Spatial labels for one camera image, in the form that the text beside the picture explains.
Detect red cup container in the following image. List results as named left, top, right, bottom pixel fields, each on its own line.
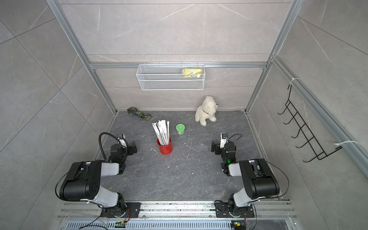
left=157, top=138, right=173, bottom=155

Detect bundle of white straws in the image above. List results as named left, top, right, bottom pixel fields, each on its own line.
left=152, top=120, right=170, bottom=146

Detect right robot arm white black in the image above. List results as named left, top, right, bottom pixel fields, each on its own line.
left=211, top=141, right=290, bottom=218

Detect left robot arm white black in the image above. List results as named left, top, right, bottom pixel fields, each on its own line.
left=57, top=142, right=141, bottom=219

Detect camouflage cloth piece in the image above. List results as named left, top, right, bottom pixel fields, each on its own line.
left=127, top=107, right=151, bottom=120

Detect white plush dog toy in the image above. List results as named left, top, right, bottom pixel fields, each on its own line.
left=195, top=96, right=218, bottom=127

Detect green lid jar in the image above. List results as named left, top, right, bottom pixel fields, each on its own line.
left=175, top=124, right=186, bottom=135

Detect yellow sponge in basket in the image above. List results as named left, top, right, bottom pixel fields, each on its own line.
left=181, top=68, right=203, bottom=78

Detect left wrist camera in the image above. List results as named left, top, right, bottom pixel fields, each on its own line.
left=117, top=134, right=127, bottom=148

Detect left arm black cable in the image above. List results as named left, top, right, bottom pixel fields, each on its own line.
left=98, top=132, right=127, bottom=162

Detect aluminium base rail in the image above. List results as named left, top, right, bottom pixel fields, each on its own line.
left=57, top=200, right=297, bottom=221

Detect white wire mesh basket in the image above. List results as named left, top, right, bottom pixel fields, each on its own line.
left=136, top=64, right=206, bottom=91

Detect black wire hook rack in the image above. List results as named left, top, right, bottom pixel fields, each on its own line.
left=278, top=85, right=342, bottom=163

